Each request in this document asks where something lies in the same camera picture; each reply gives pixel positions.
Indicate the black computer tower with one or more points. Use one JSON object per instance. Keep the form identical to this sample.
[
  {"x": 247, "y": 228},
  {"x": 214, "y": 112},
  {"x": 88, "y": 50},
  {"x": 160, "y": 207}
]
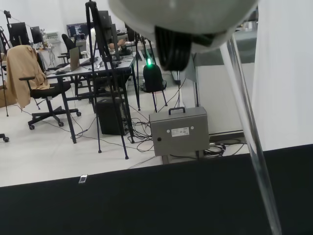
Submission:
[{"x": 110, "y": 117}]

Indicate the black computer monitor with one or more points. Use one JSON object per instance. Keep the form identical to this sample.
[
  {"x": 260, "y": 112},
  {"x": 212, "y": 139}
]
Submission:
[
  {"x": 16, "y": 33},
  {"x": 36, "y": 35}
]

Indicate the person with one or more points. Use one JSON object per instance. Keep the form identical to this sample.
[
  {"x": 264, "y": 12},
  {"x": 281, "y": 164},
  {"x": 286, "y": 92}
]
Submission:
[{"x": 94, "y": 36}]

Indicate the monitor with lit screen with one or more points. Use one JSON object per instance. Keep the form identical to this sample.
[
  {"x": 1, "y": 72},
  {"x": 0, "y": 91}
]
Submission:
[{"x": 77, "y": 29}]

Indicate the pale board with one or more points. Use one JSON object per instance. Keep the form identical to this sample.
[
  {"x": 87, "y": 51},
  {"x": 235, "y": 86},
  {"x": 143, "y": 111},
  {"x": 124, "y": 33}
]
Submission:
[{"x": 283, "y": 73}]

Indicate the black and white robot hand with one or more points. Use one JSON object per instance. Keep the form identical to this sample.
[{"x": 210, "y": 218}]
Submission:
[{"x": 185, "y": 14}]

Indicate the grey desk with dark legs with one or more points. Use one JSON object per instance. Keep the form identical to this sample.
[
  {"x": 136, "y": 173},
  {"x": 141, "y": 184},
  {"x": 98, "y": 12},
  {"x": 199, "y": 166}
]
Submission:
[{"x": 85, "y": 69}]

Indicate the grey metal control box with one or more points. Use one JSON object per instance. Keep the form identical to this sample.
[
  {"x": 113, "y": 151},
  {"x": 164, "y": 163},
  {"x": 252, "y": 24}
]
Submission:
[{"x": 181, "y": 137}]

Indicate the black pack with green light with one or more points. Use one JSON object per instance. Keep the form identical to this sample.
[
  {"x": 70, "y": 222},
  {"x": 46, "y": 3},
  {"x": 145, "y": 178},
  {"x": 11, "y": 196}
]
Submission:
[{"x": 152, "y": 78}]

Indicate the beige jacket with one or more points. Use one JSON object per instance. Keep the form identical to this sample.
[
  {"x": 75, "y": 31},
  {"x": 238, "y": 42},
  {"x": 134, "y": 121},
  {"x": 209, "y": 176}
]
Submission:
[{"x": 19, "y": 66}]

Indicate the black tripod with blue legs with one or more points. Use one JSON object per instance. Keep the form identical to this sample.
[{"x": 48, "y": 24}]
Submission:
[
  {"x": 90, "y": 3},
  {"x": 6, "y": 14}
]

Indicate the clear plastic cloth clip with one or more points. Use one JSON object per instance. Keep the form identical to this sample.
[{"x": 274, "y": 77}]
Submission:
[{"x": 83, "y": 178}]

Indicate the black bench cloth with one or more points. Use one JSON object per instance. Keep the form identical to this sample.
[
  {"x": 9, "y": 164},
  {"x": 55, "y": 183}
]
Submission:
[{"x": 146, "y": 208}]

